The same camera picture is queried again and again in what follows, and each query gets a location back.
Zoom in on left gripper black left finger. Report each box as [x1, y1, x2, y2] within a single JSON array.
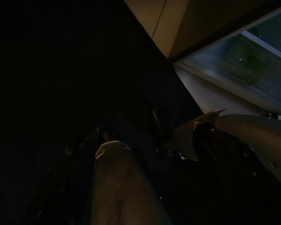
[[25, 127, 102, 225]]

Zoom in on black floor mat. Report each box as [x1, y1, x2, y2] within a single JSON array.
[[0, 0, 202, 225]]

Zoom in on robot right leg silver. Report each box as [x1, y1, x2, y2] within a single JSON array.
[[151, 106, 281, 225]]

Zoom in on grey steel fridge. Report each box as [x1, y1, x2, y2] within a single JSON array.
[[172, 3, 281, 117]]

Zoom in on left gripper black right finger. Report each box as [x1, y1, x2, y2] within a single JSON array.
[[193, 123, 280, 225]]

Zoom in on green vegetables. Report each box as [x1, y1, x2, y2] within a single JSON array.
[[224, 32, 281, 80]]

